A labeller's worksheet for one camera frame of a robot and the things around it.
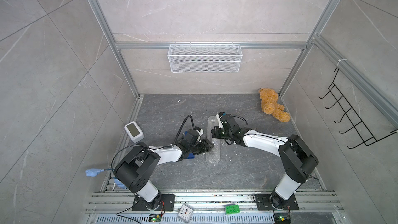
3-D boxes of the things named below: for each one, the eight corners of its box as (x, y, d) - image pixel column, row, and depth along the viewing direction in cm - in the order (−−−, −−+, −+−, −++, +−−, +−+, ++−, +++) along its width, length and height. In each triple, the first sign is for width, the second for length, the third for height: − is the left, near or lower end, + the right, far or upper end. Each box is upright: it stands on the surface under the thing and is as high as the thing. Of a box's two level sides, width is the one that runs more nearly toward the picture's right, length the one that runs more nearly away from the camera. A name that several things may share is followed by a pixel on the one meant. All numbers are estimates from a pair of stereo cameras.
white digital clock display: (135, 144, 95) (132, 141, 92) (125, 130, 102) (123, 126, 98) (146, 137, 99) (144, 133, 95) (136, 123, 105) (134, 119, 102)
